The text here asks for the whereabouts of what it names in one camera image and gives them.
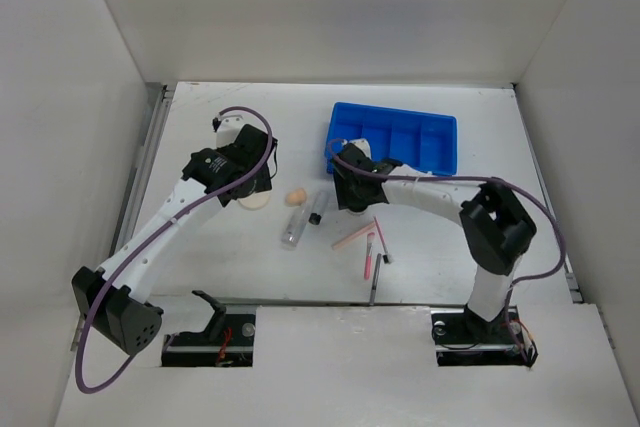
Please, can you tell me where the clear bottle black cap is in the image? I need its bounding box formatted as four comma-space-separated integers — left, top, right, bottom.
308, 190, 329, 225

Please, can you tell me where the black round compact jar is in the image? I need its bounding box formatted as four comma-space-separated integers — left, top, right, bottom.
346, 207, 367, 216

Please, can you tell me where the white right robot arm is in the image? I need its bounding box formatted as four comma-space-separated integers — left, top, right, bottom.
331, 142, 537, 341

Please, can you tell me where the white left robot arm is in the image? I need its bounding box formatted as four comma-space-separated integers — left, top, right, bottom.
71, 120, 277, 356

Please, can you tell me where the peach makeup sponge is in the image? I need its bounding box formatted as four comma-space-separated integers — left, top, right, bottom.
285, 188, 308, 206

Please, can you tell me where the grey makeup pen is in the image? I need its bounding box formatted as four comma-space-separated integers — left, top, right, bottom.
368, 253, 384, 307

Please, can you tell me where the beige pink pencil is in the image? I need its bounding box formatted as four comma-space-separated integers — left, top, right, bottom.
331, 221, 375, 251

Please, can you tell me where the round beige powder puff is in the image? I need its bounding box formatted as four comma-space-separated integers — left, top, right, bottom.
237, 191, 271, 211

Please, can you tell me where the thin pink brush black tip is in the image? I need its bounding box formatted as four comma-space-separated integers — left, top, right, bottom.
374, 217, 393, 265

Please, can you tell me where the blue plastic organizer tray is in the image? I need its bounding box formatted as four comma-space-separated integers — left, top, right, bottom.
327, 102, 458, 176

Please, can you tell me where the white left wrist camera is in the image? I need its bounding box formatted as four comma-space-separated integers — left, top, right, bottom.
212, 114, 245, 148

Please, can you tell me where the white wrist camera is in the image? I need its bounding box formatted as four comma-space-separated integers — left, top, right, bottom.
212, 114, 245, 148
350, 138, 372, 158

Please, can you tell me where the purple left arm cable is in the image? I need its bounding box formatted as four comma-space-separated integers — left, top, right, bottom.
74, 106, 277, 393

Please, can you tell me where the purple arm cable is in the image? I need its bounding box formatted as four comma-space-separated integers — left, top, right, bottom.
325, 136, 568, 293
74, 106, 277, 393

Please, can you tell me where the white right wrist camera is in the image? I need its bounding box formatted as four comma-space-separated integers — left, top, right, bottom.
350, 138, 372, 158

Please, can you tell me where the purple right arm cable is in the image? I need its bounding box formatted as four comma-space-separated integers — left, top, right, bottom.
325, 136, 568, 293

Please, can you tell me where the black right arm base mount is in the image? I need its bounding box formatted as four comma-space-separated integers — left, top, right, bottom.
431, 307, 539, 368

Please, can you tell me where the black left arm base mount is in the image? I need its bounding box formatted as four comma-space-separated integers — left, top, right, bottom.
161, 290, 257, 368

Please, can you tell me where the aluminium rail right edge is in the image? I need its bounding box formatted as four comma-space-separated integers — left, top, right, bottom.
510, 83, 585, 304

